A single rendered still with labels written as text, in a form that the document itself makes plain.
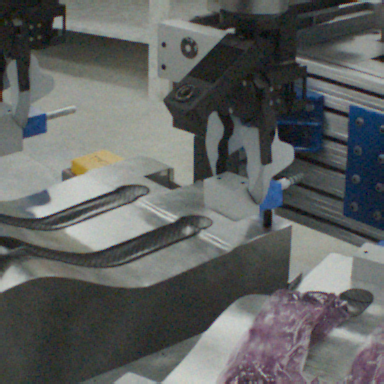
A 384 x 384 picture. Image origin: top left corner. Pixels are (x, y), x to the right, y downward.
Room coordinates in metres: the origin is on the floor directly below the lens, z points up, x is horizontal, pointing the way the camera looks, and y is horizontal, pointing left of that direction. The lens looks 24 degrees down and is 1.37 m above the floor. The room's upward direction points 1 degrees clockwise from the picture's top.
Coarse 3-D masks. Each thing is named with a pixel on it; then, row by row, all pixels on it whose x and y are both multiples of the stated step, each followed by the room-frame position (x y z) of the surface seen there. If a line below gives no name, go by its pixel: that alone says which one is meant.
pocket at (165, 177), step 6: (168, 168) 1.16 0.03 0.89; (150, 174) 1.14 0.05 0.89; (156, 174) 1.15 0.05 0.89; (162, 174) 1.16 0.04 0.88; (168, 174) 1.16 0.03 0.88; (156, 180) 1.15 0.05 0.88; (162, 180) 1.16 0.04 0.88; (168, 180) 1.16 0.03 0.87; (174, 180) 1.16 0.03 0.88; (168, 186) 1.16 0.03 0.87; (174, 186) 1.15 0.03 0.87; (180, 186) 1.14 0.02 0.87
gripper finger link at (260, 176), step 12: (252, 132) 1.03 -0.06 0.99; (276, 132) 1.05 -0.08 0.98; (252, 144) 1.03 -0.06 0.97; (276, 144) 1.04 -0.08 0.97; (288, 144) 1.06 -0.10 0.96; (252, 156) 1.03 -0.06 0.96; (276, 156) 1.04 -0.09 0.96; (288, 156) 1.05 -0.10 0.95; (252, 168) 1.03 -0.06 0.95; (264, 168) 1.02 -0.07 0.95; (276, 168) 1.04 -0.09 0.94; (252, 180) 1.03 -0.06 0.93; (264, 180) 1.02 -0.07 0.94; (252, 192) 1.03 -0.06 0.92; (264, 192) 1.03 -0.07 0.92
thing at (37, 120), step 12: (0, 108) 1.19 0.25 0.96; (12, 108) 1.19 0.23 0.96; (36, 108) 1.22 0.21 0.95; (60, 108) 1.25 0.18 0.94; (72, 108) 1.25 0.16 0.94; (0, 120) 1.16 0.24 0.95; (12, 120) 1.17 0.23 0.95; (36, 120) 1.20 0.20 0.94; (0, 132) 1.16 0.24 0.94; (12, 132) 1.17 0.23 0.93; (24, 132) 1.18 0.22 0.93; (36, 132) 1.20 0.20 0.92; (0, 144) 1.16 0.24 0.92; (12, 144) 1.17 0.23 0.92; (0, 156) 1.16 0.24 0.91
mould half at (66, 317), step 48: (48, 192) 1.10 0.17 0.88; (96, 192) 1.10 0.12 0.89; (192, 192) 1.09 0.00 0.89; (48, 240) 0.95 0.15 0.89; (96, 240) 0.98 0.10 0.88; (192, 240) 0.98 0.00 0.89; (240, 240) 0.97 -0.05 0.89; (288, 240) 1.01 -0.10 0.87; (0, 288) 0.78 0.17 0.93; (48, 288) 0.81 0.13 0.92; (96, 288) 0.84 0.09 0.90; (144, 288) 0.88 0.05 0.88; (192, 288) 0.92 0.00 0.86; (240, 288) 0.96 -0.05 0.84; (0, 336) 0.77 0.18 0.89; (48, 336) 0.80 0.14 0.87; (96, 336) 0.84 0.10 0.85; (144, 336) 0.88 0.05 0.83; (192, 336) 0.92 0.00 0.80
